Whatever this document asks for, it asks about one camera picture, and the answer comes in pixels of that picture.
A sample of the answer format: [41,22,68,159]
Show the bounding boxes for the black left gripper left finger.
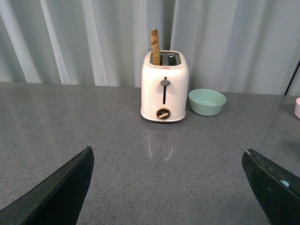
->
[0,146,94,225]

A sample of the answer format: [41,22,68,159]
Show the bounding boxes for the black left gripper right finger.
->
[242,149,300,225]

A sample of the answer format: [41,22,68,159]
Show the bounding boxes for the pink bowl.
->
[294,97,300,119]

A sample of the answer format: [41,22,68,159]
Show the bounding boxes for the green bowl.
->
[188,89,227,116]

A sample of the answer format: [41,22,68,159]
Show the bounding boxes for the grey curtain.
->
[0,0,300,96]

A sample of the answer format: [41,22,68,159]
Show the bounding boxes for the white toaster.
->
[141,51,189,122]

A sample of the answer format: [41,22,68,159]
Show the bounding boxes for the bread slice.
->
[150,29,161,66]

